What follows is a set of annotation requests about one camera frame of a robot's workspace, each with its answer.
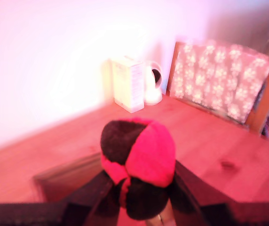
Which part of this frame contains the white printed carton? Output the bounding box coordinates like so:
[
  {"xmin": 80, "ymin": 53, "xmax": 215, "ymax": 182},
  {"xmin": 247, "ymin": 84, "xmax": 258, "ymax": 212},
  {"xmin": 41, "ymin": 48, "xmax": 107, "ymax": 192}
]
[{"xmin": 110, "ymin": 55, "xmax": 146, "ymax": 114}]

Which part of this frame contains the red and black footbag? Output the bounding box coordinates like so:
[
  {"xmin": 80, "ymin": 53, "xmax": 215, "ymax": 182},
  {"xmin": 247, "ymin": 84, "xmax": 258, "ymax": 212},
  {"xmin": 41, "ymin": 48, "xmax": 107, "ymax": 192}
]
[{"xmin": 100, "ymin": 118, "xmax": 177, "ymax": 221}]

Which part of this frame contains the wooden chair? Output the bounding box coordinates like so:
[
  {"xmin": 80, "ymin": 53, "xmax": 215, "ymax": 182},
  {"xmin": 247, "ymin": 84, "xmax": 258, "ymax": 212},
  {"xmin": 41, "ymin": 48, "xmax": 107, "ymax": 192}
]
[{"xmin": 166, "ymin": 41, "xmax": 269, "ymax": 135}]

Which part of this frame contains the small white round camera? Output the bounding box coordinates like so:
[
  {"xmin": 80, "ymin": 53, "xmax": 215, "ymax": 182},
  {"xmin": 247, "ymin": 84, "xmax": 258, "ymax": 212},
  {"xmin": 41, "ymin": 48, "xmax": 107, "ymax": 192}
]
[{"xmin": 143, "ymin": 60, "xmax": 164, "ymax": 106}]

